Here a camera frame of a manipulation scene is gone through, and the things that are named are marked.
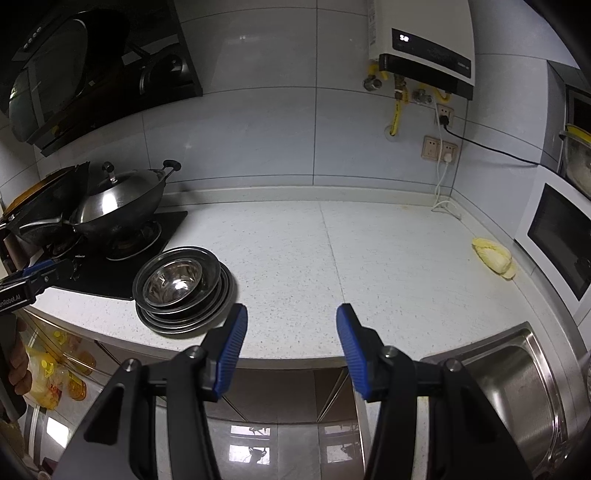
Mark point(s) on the steel bowl with food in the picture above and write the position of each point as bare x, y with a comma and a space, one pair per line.
221, 314

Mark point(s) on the black gas stove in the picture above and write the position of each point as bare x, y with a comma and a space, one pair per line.
115, 272

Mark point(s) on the wide steel bowl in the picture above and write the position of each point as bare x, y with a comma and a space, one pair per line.
214, 270

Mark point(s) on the beige wall socket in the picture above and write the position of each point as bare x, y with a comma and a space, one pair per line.
438, 148
445, 114

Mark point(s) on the metal pipe valve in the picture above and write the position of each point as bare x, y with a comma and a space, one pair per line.
421, 95
371, 82

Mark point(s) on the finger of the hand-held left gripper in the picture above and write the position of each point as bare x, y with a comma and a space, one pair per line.
41, 268

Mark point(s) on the white water heater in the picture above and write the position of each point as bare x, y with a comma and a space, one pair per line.
425, 41

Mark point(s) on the black range hood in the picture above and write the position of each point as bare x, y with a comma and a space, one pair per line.
69, 83

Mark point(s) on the steel kitchen sink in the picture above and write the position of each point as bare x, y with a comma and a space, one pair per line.
517, 383

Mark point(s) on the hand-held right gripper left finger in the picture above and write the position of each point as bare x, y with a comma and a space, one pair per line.
231, 355

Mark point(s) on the napa cabbage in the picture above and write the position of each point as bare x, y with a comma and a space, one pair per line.
494, 256

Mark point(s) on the white microwave oven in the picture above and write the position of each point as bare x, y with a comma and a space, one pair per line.
558, 235

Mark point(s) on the black frying pan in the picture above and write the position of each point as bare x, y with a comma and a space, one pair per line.
41, 217

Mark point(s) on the small steel bowl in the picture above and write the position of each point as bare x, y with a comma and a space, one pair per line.
173, 284
207, 286

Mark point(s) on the person's left hand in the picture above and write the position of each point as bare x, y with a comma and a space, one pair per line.
19, 364

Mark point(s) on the steel wok lid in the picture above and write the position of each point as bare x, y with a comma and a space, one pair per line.
111, 198

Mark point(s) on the steel basin with yellow rim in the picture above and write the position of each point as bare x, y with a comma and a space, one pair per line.
577, 157

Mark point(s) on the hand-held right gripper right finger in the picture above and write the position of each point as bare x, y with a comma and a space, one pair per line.
353, 355

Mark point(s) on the steel plate with label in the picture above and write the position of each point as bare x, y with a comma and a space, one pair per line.
224, 295

